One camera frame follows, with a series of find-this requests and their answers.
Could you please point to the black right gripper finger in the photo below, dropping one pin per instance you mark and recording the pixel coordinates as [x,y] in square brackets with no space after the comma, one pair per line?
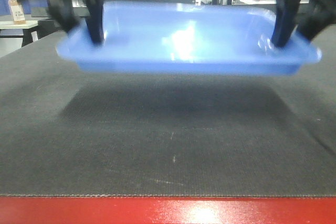
[320,14]
[286,11]

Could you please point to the orange juice bottle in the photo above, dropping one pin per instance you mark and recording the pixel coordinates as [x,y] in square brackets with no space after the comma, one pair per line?
[17,12]

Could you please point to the black table mat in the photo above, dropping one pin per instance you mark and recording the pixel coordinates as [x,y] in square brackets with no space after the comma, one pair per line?
[69,133]

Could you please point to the white side table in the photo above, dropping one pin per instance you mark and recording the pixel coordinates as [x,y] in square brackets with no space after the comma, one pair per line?
[28,28]

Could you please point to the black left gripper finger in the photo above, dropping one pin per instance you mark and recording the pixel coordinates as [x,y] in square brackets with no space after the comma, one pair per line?
[63,13]
[94,21]

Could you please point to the blue plastic tray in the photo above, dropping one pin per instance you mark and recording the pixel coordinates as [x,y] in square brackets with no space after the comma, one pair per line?
[184,38]

